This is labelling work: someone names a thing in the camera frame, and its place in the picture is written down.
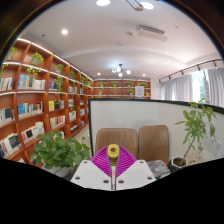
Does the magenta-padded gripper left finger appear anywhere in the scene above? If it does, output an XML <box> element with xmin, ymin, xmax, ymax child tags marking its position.
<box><xmin>70</xmin><ymin>144</ymin><xmax>114</xmax><ymax>192</ymax></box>

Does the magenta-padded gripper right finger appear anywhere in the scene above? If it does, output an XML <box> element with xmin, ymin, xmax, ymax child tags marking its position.
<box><xmin>114</xmin><ymin>144</ymin><xmax>157</xmax><ymax>192</ymax></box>

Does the small yellow charger block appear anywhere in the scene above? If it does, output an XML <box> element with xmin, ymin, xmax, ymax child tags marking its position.
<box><xmin>106</xmin><ymin>143</ymin><xmax>121</xmax><ymax>168</ymax></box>

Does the brown leather chair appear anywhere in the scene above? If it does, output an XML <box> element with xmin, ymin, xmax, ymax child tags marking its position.
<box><xmin>137</xmin><ymin>124</ymin><xmax>170</xmax><ymax>165</ymax></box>
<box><xmin>95</xmin><ymin>128</ymin><xmax>138</xmax><ymax>158</ymax></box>

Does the leafy plant in white pot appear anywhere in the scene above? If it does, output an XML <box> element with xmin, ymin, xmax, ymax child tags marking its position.
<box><xmin>29</xmin><ymin>129</ymin><xmax>92</xmax><ymax>178</ymax></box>

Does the white partition panel black-edged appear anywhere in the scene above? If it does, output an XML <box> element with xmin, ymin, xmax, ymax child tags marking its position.
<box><xmin>87</xmin><ymin>98</ymin><xmax>224</xmax><ymax>168</ymax></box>

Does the tall plant in dark pot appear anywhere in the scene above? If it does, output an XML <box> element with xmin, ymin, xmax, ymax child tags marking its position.
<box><xmin>167</xmin><ymin>99</ymin><xmax>217</xmax><ymax>174</ymax></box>

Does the orange wooden bookshelf unit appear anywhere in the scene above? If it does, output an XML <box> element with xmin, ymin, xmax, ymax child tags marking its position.
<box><xmin>0</xmin><ymin>36</ymin><xmax>152</xmax><ymax>167</ymax></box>

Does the grey curtain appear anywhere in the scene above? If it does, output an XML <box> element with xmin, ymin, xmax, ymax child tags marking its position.
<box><xmin>159</xmin><ymin>74</ymin><xmax>194</xmax><ymax>102</ymax></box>
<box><xmin>206</xmin><ymin>68</ymin><xmax>224</xmax><ymax>108</ymax></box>

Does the globe bulb chandelier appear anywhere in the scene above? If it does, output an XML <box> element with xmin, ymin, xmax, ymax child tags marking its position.
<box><xmin>111</xmin><ymin>63</ymin><xmax>132</xmax><ymax>78</ymax></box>

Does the ceiling air conditioner vent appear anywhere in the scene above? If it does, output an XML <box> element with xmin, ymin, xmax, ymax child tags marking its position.
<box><xmin>135</xmin><ymin>23</ymin><xmax>169</xmax><ymax>43</ymax></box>

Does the white wall socket plate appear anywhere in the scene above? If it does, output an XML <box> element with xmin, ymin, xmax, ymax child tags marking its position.
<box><xmin>207</xmin><ymin>137</ymin><xmax>223</xmax><ymax>158</ymax></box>

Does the black curtain track rail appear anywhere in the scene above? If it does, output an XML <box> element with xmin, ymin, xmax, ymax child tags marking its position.
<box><xmin>158</xmin><ymin>58</ymin><xmax>224</xmax><ymax>84</ymax></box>

